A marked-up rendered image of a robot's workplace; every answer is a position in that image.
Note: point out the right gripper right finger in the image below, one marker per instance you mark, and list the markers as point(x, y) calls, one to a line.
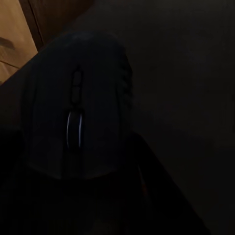
point(175, 216)

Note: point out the cabinet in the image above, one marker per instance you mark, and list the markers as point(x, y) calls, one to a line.
point(27, 26)

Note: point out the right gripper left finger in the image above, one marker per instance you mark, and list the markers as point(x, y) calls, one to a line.
point(12, 146)

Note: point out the desk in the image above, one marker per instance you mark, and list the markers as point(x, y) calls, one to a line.
point(182, 55)

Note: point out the mouse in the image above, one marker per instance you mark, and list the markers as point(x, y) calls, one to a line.
point(76, 106)

